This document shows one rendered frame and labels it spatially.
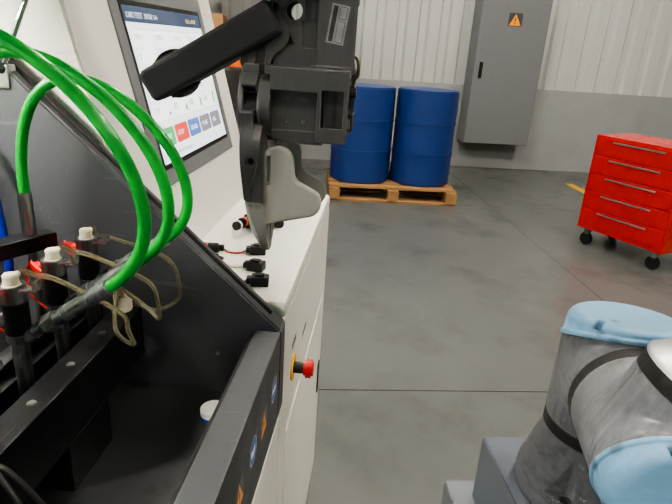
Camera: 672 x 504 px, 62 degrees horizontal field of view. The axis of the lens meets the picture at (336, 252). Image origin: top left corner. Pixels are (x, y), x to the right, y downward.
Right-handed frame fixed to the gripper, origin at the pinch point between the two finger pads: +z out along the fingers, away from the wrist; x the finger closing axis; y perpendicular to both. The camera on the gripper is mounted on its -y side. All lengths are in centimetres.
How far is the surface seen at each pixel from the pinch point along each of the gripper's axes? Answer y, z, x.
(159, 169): -14.8, -1.1, 15.4
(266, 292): -6.9, 23.5, 38.1
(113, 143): -15.9, -5.2, 7.3
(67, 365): -26.0, 23.4, 11.5
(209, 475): -4.6, 26.6, -0.2
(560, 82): 222, 12, 700
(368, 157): -2, 81, 473
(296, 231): -7, 24, 71
